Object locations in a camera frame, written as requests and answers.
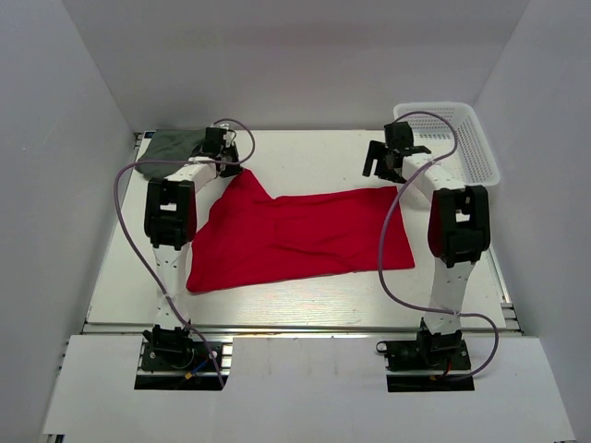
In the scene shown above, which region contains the red t-shirt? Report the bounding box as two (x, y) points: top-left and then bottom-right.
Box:
(187, 171), (415, 293)

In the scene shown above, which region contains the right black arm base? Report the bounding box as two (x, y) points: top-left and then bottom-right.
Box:
(375, 324), (475, 393)

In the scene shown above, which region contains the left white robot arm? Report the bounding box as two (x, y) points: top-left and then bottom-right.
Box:
(137, 124), (242, 329)

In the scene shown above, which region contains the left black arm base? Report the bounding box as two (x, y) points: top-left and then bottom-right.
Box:
(134, 326), (231, 391)

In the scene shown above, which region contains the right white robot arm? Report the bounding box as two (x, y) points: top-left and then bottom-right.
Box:
(362, 121), (490, 368)

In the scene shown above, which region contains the folded grey t-shirt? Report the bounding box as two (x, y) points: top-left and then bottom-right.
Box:
(135, 128), (206, 180)

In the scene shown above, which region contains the white plastic basket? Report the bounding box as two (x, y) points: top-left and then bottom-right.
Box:
(392, 102), (501, 188)

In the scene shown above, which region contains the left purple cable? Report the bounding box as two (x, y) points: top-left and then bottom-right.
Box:
(114, 118), (256, 389)

